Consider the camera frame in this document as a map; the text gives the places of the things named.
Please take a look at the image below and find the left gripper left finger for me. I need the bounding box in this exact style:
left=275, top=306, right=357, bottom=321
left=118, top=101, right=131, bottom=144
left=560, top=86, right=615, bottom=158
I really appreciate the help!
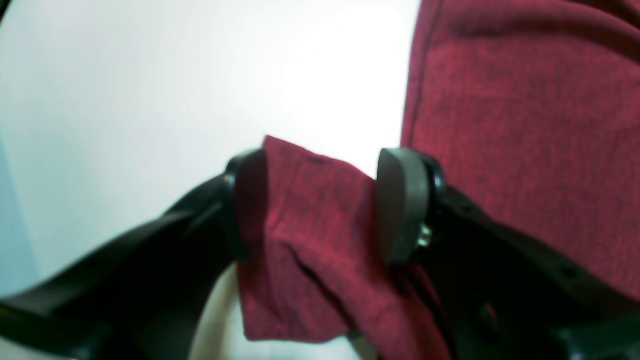
left=0, top=149, right=268, bottom=360

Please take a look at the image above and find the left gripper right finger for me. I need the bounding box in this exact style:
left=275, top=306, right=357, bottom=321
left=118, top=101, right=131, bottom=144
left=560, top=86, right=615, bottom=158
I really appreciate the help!
left=375, top=148, right=640, bottom=360

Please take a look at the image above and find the dark red t-shirt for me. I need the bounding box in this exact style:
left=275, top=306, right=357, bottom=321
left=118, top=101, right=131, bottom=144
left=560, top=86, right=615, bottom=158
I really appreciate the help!
left=238, top=0, right=640, bottom=360

